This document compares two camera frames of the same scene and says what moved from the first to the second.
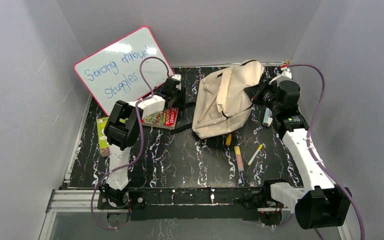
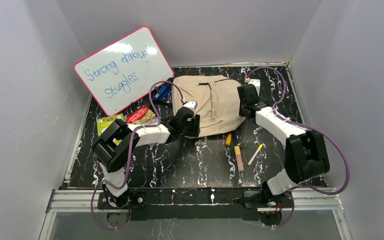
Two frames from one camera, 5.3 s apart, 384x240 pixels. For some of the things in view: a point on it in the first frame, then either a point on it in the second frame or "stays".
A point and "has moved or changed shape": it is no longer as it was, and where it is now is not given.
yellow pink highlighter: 239,158 stays
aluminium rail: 70,200 stays
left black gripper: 177,100 → 192,124
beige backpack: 221,107 has moved or changed shape
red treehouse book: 166,119 has moved or changed shape
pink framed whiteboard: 112,74 stays
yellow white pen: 258,149 stays
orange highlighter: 228,140 stays
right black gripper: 254,93 → 240,109
